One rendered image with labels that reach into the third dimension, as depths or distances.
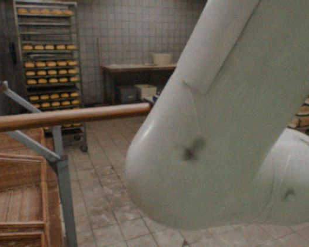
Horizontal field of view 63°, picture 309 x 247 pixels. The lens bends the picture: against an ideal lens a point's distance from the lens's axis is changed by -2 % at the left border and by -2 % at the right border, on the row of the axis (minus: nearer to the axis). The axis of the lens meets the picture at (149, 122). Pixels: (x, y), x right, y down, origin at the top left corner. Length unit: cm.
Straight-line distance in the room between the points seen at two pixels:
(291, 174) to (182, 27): 607
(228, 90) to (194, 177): 6
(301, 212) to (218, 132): 15
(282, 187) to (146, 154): 13
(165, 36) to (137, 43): 69
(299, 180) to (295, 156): 2
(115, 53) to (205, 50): 552
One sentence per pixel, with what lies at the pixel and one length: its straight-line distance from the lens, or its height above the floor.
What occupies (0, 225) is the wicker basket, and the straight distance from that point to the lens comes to 104.
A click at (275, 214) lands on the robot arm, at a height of 119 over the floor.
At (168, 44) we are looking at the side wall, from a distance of 610.
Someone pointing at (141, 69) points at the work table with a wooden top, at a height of 86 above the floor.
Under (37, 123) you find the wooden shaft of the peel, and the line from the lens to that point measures 54.
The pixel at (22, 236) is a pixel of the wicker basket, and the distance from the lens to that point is 100.
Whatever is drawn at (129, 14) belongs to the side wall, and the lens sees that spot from 579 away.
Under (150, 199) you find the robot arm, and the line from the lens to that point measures 20.
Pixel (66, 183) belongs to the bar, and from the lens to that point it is 100.
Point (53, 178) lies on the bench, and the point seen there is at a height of 58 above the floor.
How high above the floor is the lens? 134
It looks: 17 degrees down
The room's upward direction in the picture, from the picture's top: straight up
